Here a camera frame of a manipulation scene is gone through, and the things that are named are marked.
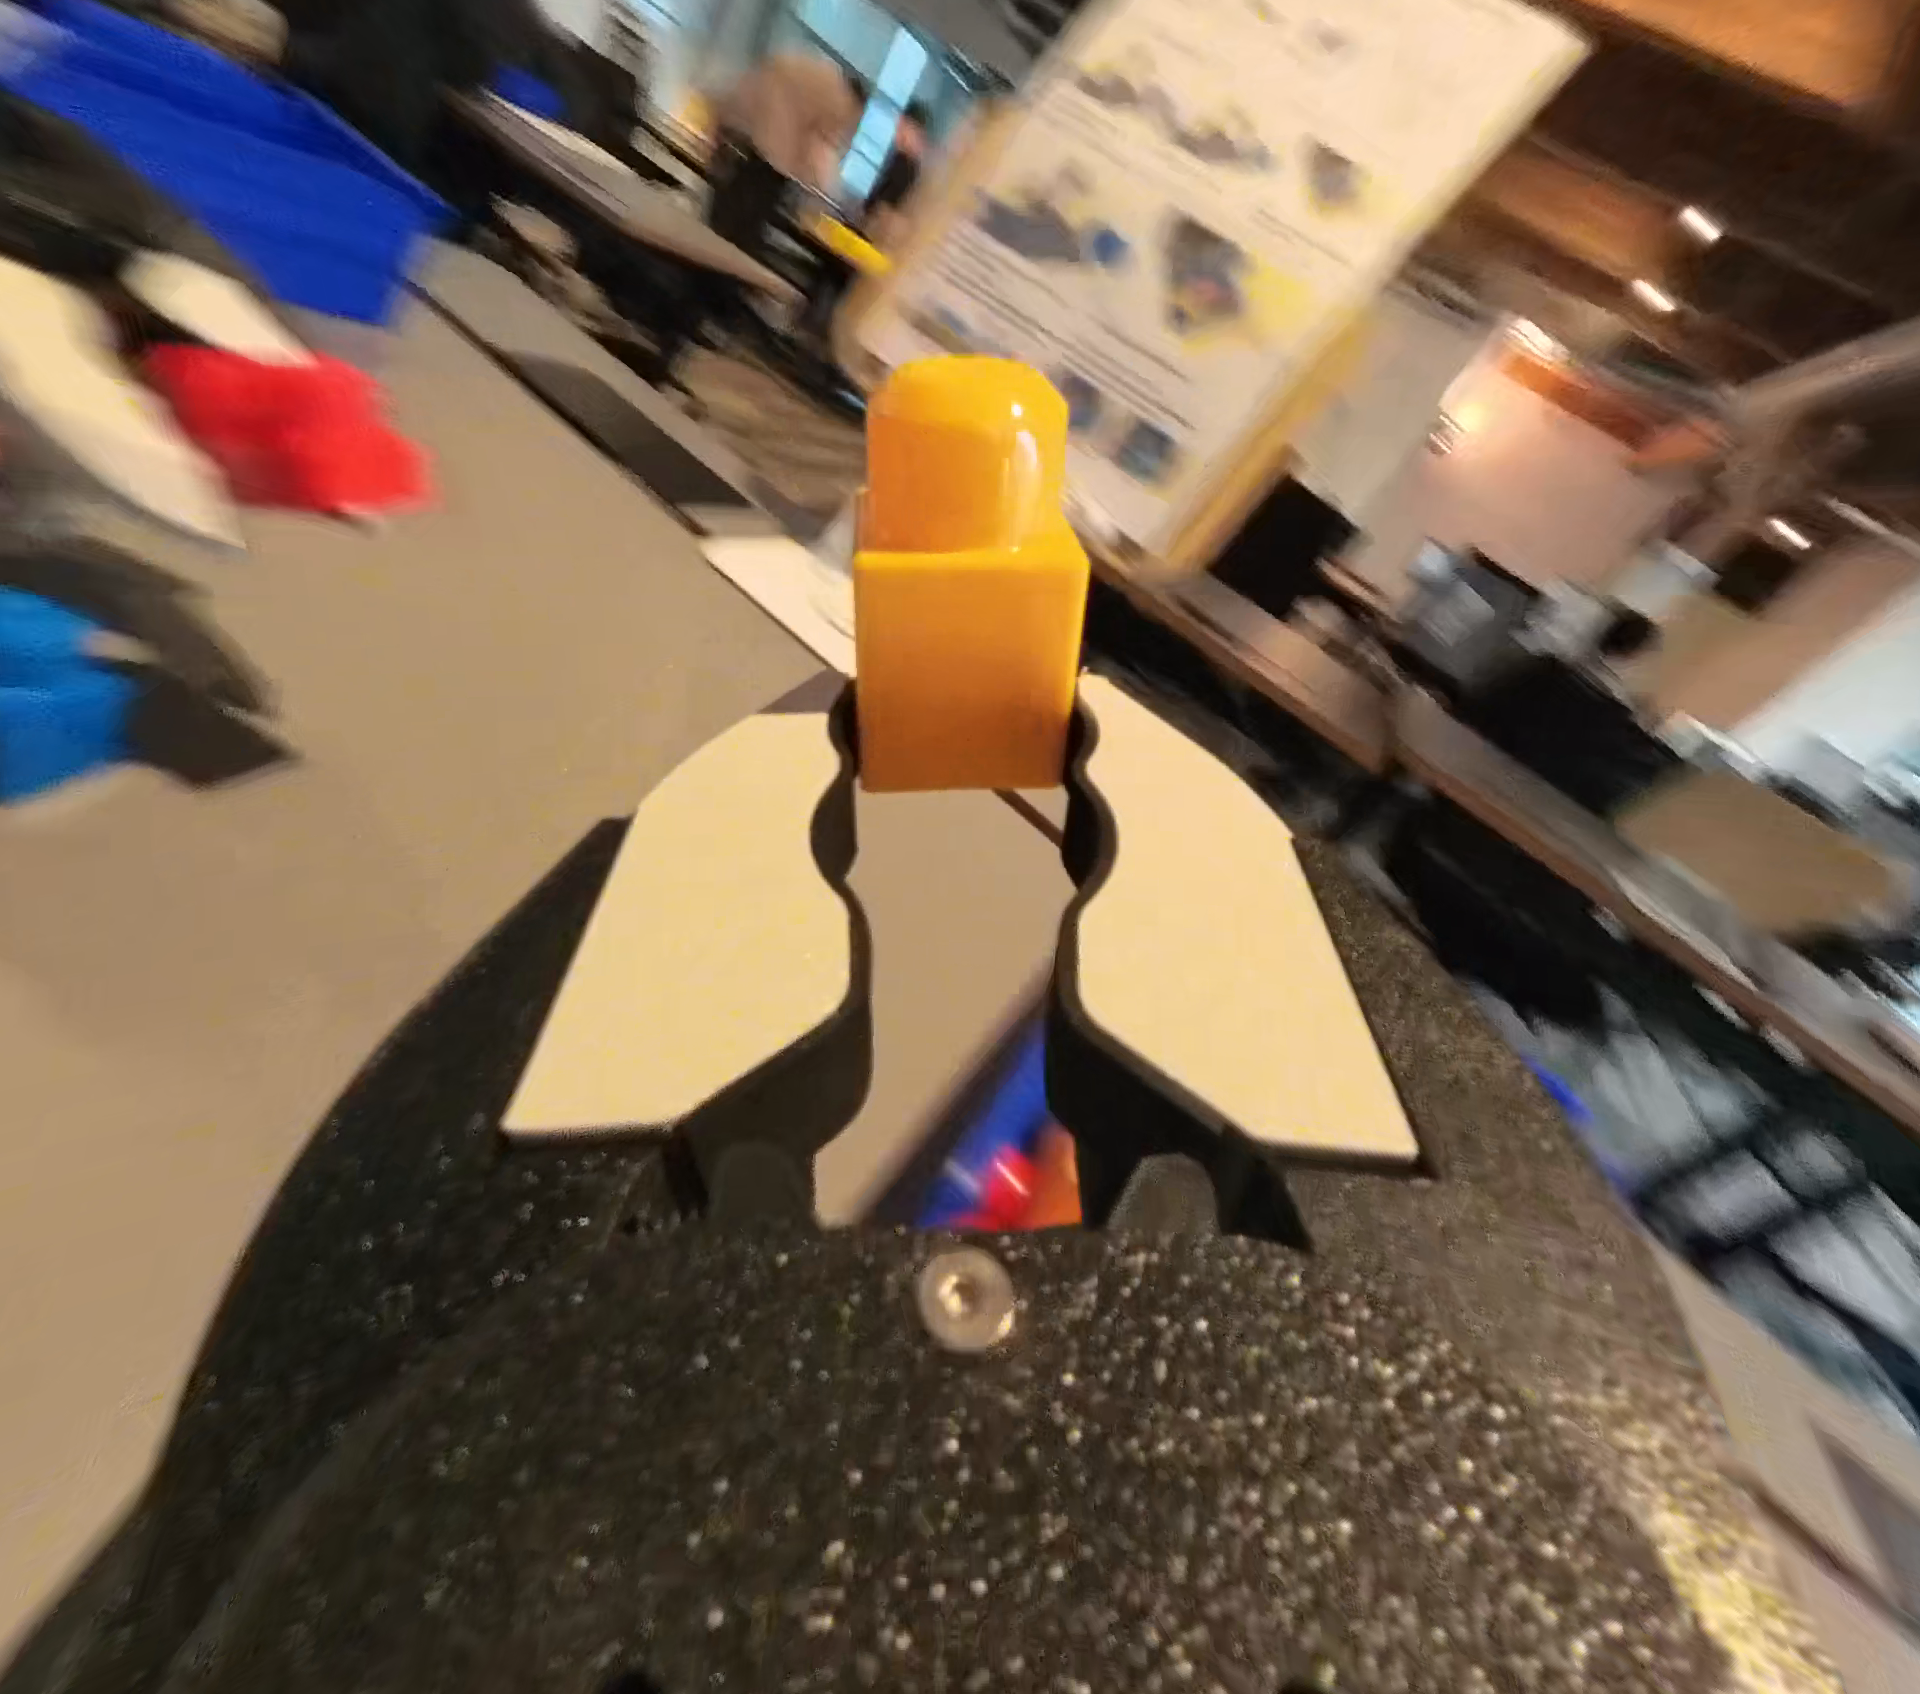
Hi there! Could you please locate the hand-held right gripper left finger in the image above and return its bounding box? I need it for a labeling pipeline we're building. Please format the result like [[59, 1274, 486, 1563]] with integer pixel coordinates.
[[500, 675, 875, 1221]]

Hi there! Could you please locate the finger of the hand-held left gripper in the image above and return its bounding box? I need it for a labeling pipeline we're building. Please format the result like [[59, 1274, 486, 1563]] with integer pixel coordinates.
[[116, 247, 320, 366], [0, 256, 251, 561]]

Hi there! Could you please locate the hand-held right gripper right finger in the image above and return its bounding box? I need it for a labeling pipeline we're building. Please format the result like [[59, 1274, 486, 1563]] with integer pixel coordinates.
[[1042, 675, 1422, 1244]]

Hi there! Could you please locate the blue plastic bin with blocks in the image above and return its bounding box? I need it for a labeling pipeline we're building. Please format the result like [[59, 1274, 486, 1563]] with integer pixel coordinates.
[[898, 997, 1085, 1235]]

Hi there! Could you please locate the orange single-stud block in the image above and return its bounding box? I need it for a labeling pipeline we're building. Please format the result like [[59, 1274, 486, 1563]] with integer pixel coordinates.
[[849, 355, 1094, 797]]

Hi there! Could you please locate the blue toy block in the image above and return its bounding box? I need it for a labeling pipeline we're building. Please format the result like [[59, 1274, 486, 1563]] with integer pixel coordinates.
[[0, 588, 155, 807]]

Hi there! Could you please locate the small red block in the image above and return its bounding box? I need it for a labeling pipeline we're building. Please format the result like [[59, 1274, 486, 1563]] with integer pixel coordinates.
[[959, 1141, 1042, 1228]]

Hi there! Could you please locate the cluttered wooden desk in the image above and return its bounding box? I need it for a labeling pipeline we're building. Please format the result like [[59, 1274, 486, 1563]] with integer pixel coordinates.
[[1103, 561, 1920, 1135]]

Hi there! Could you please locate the poster sign stand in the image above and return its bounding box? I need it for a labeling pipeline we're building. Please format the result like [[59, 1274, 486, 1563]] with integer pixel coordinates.
[[703, 0, 1597, 680]]

